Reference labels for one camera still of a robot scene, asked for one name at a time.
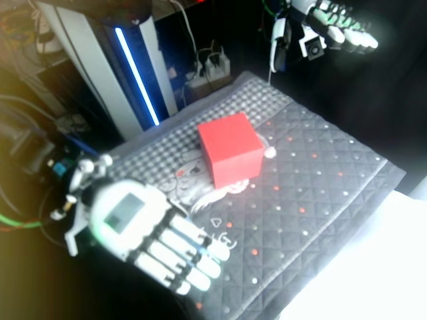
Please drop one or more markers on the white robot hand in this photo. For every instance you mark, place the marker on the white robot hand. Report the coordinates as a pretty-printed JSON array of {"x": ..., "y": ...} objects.
[
  {"x": 343, "y": 30},
  {"x": 126, "y": 216}
]

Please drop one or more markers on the white column with blue light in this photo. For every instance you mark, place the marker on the white column with blue light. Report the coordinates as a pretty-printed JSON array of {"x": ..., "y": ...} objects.
[{"x": 100, "y": 66}]

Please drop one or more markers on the red cube box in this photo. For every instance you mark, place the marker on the red cube box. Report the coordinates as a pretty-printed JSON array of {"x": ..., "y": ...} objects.
[{"x": 233, "y": 150}]

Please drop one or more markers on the white power strip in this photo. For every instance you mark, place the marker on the white power strip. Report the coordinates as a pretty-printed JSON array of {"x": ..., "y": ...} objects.
[{"x": 217, "y": 66}]

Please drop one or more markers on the grey quilt with printed bear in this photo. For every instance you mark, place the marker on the grey quilt with printed bear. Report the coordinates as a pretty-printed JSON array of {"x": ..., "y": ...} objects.
[{"x": 300, "y": 200}]

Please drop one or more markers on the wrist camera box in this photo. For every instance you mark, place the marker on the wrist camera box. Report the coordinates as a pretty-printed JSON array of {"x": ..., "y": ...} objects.
[{"x": 313, "y": 48}]

